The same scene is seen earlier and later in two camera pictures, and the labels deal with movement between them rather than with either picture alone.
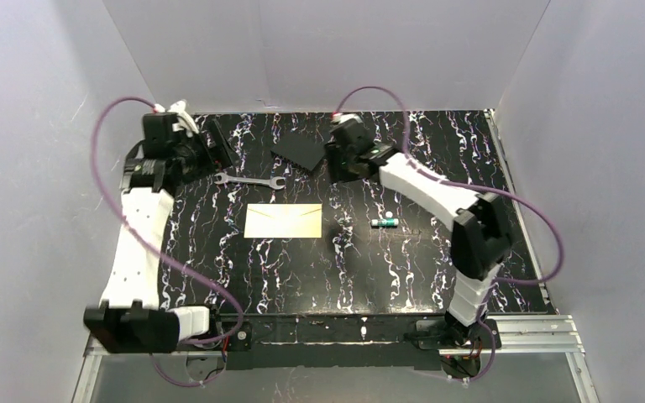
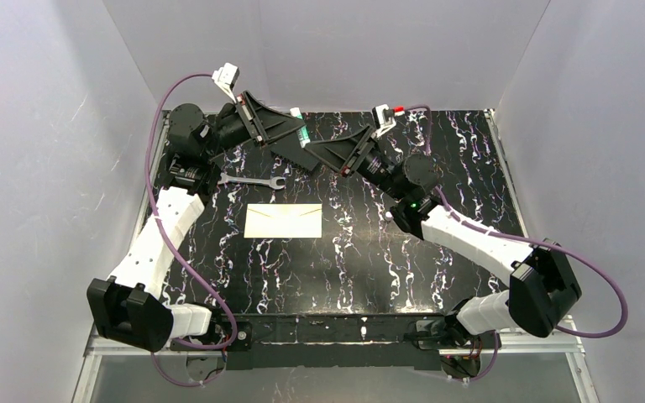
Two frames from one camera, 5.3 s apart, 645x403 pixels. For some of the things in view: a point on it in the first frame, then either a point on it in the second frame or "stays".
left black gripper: (209, 153) to (252, 118)
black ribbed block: (304, 150) stays
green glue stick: (385, 222) to (302, 133)
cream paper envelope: (284, 221) stays
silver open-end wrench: (273, 182) stays
